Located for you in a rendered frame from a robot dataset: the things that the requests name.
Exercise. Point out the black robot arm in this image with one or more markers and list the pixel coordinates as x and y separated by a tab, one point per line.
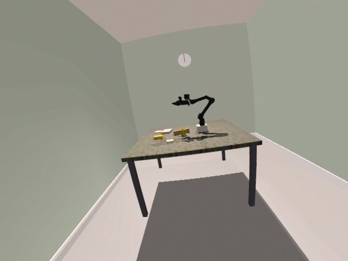
200	115

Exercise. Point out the white rectangular block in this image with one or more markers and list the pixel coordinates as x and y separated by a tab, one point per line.
166	131

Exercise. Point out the peach flat bar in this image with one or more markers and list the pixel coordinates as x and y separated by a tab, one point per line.
178	132

